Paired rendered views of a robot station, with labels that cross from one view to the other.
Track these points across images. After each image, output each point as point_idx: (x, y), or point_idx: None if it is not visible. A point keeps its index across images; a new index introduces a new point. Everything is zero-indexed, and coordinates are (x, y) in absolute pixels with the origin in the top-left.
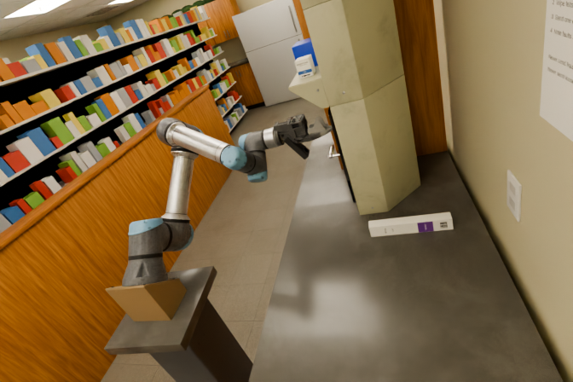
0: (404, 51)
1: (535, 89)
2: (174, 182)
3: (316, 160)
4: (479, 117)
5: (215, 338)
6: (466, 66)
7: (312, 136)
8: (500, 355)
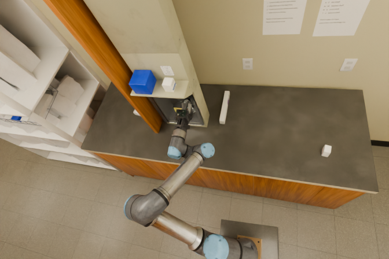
0: None
1: (259, 29)
2: (177, 225)
3: (136, 149)
4: (210, 53)
5: None
6: (191, 39)
7: (191, 111)
8: (283, 96)
